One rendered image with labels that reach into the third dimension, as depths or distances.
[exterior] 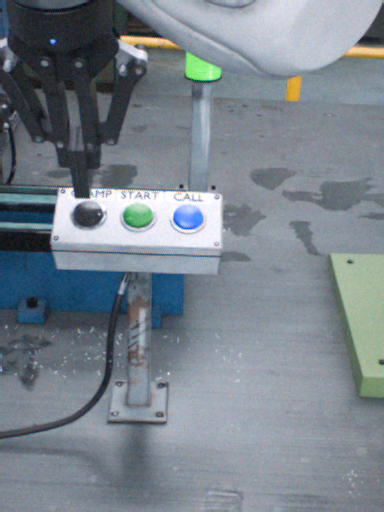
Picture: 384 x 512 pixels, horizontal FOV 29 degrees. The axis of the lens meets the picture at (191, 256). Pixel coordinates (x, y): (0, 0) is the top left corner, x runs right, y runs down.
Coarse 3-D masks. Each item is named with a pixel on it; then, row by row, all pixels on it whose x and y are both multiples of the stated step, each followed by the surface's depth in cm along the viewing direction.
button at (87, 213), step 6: (78, 204) 76; (84, 204) 75; (90, 204) 75; (96, 204) 76; (78, 210) 75; (84, 210) 75; (90, 210) 75; (96, 210) 75; (102, 210) 75; (78, 216) 75; (84, 216) 75; (90, 216) 75; (96, 216) 75; (102, 216) 75; (78, 222) 75; (84, 222) 74; (90, 222) 74; (96, 222) 75
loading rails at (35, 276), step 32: (0, 192) 112; (32, 192) 112; (0, 224) 103; (32, 224) 104; (0, 256) 102; (32, 256) 102; (0, 288) 105; (32, 288) 105; (64, 288) 105; (96, 288) 105; (160, 288) 105; (32, 320) 103; (160, 320) 103
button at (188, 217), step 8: (184, 208) 76; (192, 208) 76; (176, 216) 75; (184, 216) 75; (192, 216) 75; (200, 216) 75; (176, 224) 75; (184, 224) 75; (192, 224) 75; (200, 224) 75
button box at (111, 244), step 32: (64, 192) 77; (96, 192) 77; (128, 192) 77; (160, 192) 77; (192, 192) 78; (64, 224) 75; (96, 224) 75; (160, 224) 75; (64, 256) 76; (96, 256) 76; (128, 256) 75; (160, 256) 75; (192, 256) 75
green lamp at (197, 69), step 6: (186, 54) 124; (186, 60) 125; (192, 60) 123; (198, 60) 123; (186, 66) 125; (192, 66) 124; (198, 66) 123; (204, 66) 123; (210, 66) 123; (186, 72) 126; (192, 72) 124; (198, 72) 124; (204, 72) 124; (210, 72) 124; (216, 72) 125; (192, 78) 125; (198, 78) 124; (204, 78) 124; (210, 78) 124; (216, 78) 125
